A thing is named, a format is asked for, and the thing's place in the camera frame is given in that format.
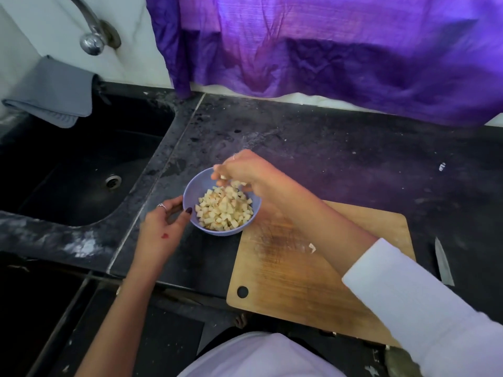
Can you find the person's right forearm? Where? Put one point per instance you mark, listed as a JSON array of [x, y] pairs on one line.
[[318, 223]]

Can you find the metal faucet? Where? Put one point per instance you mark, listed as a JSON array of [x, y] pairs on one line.
[[94, 35]]

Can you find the person's right hand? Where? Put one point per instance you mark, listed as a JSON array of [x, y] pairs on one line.
[[244, 167]]

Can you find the blue bowl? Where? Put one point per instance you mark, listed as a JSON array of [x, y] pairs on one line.
[[192, 192]]

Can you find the purple cloth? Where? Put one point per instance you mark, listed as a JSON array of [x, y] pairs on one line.
[[338, 43]]

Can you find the person's left forearm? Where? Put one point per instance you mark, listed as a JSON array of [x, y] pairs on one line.
[[118, 330]]

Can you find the dark sink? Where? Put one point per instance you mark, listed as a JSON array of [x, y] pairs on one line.
[[86, 165]]

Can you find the pile of diced potato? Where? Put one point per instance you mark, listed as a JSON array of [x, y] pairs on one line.
[[224, 209]]

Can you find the wooden cutting board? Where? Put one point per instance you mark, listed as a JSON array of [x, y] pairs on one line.
[[314, 286]]

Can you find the grey cloth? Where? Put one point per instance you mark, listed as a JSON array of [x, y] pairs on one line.
[[51, 90]]

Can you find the person's left hand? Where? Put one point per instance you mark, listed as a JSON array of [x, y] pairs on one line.
[[161, 235]]

